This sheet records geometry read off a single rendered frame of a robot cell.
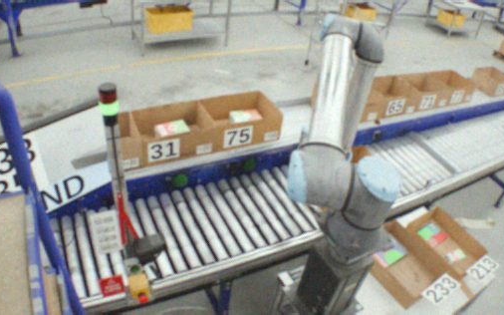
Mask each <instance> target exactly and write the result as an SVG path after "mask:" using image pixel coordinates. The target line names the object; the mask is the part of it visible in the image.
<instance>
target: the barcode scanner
mask: <svg viewBox="0 0 504 315"><path fill-rule="evenodd" d="M132 249H133V252H134V255H135V257H136V259H138V260H142V262H140V266H141V267H145V266H147V265H149V264H150V263H151V262H153V261H155V259H154V258H153V256H154V255H156V254H158V253H161V252H162V251H166V250H168V244H167V241H165V239H164V236H163V233H162V232H158V233H154V234H152V235H150V236H146V237H140V238H138V239H135V240H134V242H133V243H132Z"/></svg>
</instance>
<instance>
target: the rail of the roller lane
mask: <svg viewBox="0 0 504 315"><path fill-rule="evenodd" d="M503 165H504V156H503V157H500V158H498V159H496V160H494V161H491V162H489V163H487V164H482V165H480V166H478V167H476V168H473V169H471V170H469V171H466V172H464V173H462V174H459V175H458V176H454V177H452V178H449V179H447V180H444V181H442V182H439V183H437V184H434V185H432V186H431V187H429V188H428V189H427V191H426V192H425V189H424V190H421V191H419V192H416V193H413V194H411V195H408V196H405V197H403V198H400V199H397V200H396V201H395V202H394V204H393V205H392V207H391V210H390V212H389V213H388V215H387V217H386V218H388V217H390V216H391V215H394V214H396V213H399V212H401V211H404V210H407V209H409V208H411V207H414V206H417V205H419V204H420V203H422V202H424V201H426V200H429V199H431V198H434V197H436V196H438V195H441V194H443V193H446V192H448V191H450V190H452V189H455V188H457V187H460V186H461V185H464V184H466V183H468V182H471V181H472V180H474V179H476V178H478V177H481V176H483V175H484V174H487V173H489V172H491V171H493V170H495V169H497V168H499V167H501V166H503ZM323 239H326V236H325V235H324V233H323V232H322V230H321V229H318V230H315V231H312V232H308V233H305V234H302V235H299V236H298V237H296V238H293V239H290V240H287V241H283V242H280V243H277V244H274V245H271V246H268V247H265V248H261V249H258V250H255V251H252V252H249V253H246V254H243V255H239V256H236V257H233V258H230V259H227V260H224V261H221V262H218V263H215V264H213V263H212V264H209V265H206V266H203V267H200V268H197V269H194V270H191V271H188V272H187V271H185V272H182V273H179V274H176V275H173V276H167V277H164V279H162V280H159V281H154V283H153V284H152V290H153V293H154V298H157V297H159V296H164V295H167V294H170V293H176V292H178V291H180V290H183V289H186V288H187V289H189V288H191V287H194V286H197V285H200V284H203V283H208V282H211V281H214V280H217V279H220V278H222V277H225V276H228V275H231V274H238V273H240V272H243V271H246V270H249V269H252V268H254V267H257V266H260V265H263V264H267V263H270V262H272V261H275V260H278V259H281V258H284V257H286V256H289V255H293V254H296V253H299V252H300V251H302V250H304V249H307V248H310V247H312V244H313V243H315V242H317V241H320V240H323ZM80 301H81V302H82V304H83V307H84V309H85V312H86V314H87V315H93V314H94V315H95V314H98V313H103V312H105V311H106V312H107V311H109V310H115V309H117V308H122V307H124V306H128V305H127V304H126V296H125V294H124V293H123V294H118V295H115V296H111V297H108V298H103V296H102V295H101V294H100V295H98V296H95V297H94V296H93V297H90V298H85V299H83V300H81V299H80Z"/></svg>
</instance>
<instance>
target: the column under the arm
mask: <svg viewBox="0 0 504 315"><path fill-rule="evenodd" d="M328 241H329V240H328V239H327V238H326V239H323V240H320V241H317V242H315V243H313V244H312V247H311V250H310V253H309V257H308V260H307V263H306V266H304V269H303V273H302V276H301V279H300V280H299V281H297V282H294V283H292V284H290V285H288V286H285V287H283V288H282V290H283V291H284V293H285V294H286V295H285V296H286V297H287V299H288V300H289V301H290V302H291V304H292V305H293V307H294V308H295V309H296V310H297V312H298V313H299V315H355V314H357V313H358V312H360V311H361V310H363V309H364V308H363V306H362V304H361V303H359V302H358V299H357V298H356V296H357V294H358V292H359V290H360V288H361V286H362V284H363V281H364V280H365V279H366V278H367V277H368V275H369V273H370V271H371V269H372V267H373V265H374V263H375V259H374V258H373V256H369V257H366V258H364V259H361V260H358V261H355V262H353V263H350V264H346V265H344V264H343V263H342V262H340V261H338V260H337V259H336V258H335V257H334V256H333V255H332V254H331V253H330V243H329V242H328Z"/></svg>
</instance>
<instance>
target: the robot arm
mask: <svg viewBox="0 0 504 315"><path fill-rule="evenodd" d="M319 42H321V43H322V46H323V50H322V55H321V60H320V66H319V71H318V76H317V77H318V82H317V87H316V92H315V98H314V103H313V109H312V114H311V119H310V124H309V125H303V127H302V129H301V131H302V132H301V136H300V141H299V145H298V150H297V151H294V152H293V154H292V155H290V156H288V159H289V161H290V163H289V170H288V178H287V195H288V197H289V198H290V199H293V200H296V201H300V202H302V203H308V204H311V205H316V206H320V207H324V208H329V209H333V211H332V213H331V215H330V217H329V221H328V227H329V231H330V233H331V235H332V237H333V238H334V240H335V242H337V243H339V244H340V245H341V246H343V248H345V249H348V250H350V251H354V252H356V251H369V250H372V249H374V248H375V247H376V246H377V245H378V243H379V241H380V239H381V236H382V224H383V222H384V220H385V218H386V217H387V215H388V213H389V212H390V210H391V207H392V205H393V204H394V202H395V200H396V199H397V198H398V195H399V192H400V190H401V187H402V180H401V177H400V174H399V173H398V171H397V169H396V168H395V167H394V166H393V165H392V164H391V163H390V162H388V161H387V160H385V159H383V158H379V157H364V158H363V159H362V160H361V161H360V162H359V164H357V163H353V162H350V161H351V159H352V152H351V147H352V143H353V141H354V138H355V135H356V133H357V130H358V127H359V124H360V122H361V121H360V119H361V116H362V113H363V111H364V108H365V105H366V103H367V100H368V97H369V96H368V94H369V92H370V89H371V86H372V84H373V81H374V75H375V73H376V70H377V67H378V65H380V64H382V62H383V59H384V57H383V56H384V45H383V41H382V40H381V38H380V36H379V35H378V32H377V31H376V30H375V29H374V28H373V27H372V26H371V25H370V24H368V23H366V22H361V21H359V20H356V19H351V18H346V17H342V16H340V15H335V14H328V15H327V16H326V18H325V20H324V26H323V29H322V30H321V34H320V37H319ZM353 50H355V57H356V58H357V63H356V65H355V68H354V71H353V74H352V78H351V80H352V81H351V84H350V87H349V83H350V79H349V76H350V69H351V62H352V51H353Z"/></svg>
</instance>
